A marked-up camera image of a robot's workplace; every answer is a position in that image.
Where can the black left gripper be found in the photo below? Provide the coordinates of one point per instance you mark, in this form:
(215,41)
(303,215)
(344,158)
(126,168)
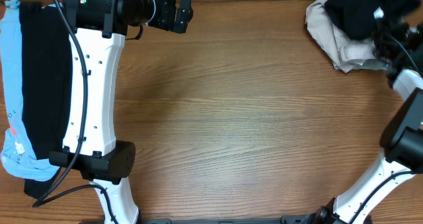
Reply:
(182,14)

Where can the black t-shirt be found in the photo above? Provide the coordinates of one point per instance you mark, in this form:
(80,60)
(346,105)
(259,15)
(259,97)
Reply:
(358,18)

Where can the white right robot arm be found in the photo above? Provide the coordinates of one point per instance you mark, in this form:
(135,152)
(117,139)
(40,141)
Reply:
(400,158)

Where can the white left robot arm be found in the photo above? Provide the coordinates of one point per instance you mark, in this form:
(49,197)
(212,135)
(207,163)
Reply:
(98,31)

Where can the folded beige trousers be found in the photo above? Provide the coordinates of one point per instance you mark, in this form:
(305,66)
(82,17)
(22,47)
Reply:
(346,54)

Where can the light blue t-shirt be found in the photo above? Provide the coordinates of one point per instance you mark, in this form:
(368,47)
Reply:
(18,157)

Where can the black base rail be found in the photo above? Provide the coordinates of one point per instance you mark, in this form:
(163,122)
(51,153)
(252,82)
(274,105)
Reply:
(287,219)

